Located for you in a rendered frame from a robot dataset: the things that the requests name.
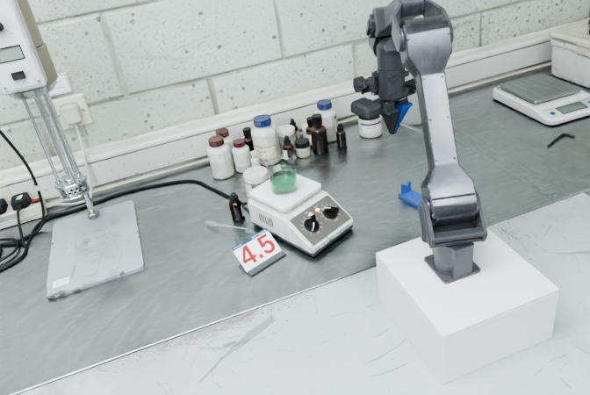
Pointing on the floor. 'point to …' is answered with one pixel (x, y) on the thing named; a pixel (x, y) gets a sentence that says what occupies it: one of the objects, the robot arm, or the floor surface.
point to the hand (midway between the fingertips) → (392, 119)
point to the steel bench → (331, 264)
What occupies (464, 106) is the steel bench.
